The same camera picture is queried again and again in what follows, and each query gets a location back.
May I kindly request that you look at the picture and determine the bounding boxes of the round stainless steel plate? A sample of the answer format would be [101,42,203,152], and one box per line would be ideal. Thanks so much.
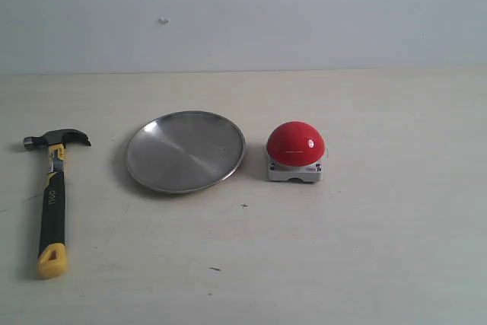
[125,110,246,195]

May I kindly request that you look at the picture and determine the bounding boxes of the red dome push button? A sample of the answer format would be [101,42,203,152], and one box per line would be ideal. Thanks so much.
[266,121,326,183]

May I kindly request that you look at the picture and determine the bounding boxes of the black and yellow claw hammer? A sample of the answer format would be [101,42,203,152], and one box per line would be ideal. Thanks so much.
[23,129,91,279]

